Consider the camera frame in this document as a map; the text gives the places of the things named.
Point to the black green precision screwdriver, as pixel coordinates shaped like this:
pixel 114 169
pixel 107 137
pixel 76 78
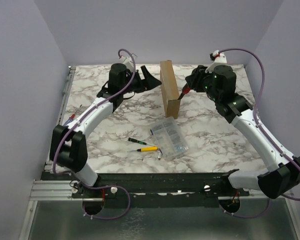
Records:
pixel 133 140

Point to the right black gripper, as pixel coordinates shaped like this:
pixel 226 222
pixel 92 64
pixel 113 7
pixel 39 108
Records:
pixel 194 81

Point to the red blue screwdriver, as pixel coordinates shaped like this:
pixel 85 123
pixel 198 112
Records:
pixel 71 118

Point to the left side metal rail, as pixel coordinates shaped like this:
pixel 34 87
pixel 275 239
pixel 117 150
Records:
pixel 66 93

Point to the aluminium frame rail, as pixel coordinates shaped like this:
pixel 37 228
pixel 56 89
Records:
pixel 52 214

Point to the yellow handled screwdriver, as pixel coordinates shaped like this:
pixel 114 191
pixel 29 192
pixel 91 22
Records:
pixel 145 149

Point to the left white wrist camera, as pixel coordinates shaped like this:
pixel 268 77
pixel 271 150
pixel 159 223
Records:
pixel 128 62

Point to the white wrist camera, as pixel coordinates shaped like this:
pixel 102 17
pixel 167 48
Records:
pixel 218 58
pixel 128 62

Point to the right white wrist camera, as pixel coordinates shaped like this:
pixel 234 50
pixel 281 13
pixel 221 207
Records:
pixel 218 58

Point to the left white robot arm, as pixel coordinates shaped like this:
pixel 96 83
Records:
pixel 68 147

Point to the brown cardboard express box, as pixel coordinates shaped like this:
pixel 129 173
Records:
pixel 169 89

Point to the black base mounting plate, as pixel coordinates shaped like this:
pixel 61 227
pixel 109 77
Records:
pixel 166 190

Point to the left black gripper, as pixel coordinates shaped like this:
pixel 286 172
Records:
pixel 150 81

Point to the clear plastic screw organizer box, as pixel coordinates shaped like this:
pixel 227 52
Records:
pixel 168 137

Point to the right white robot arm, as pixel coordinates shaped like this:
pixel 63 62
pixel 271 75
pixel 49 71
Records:
pixel 282 167

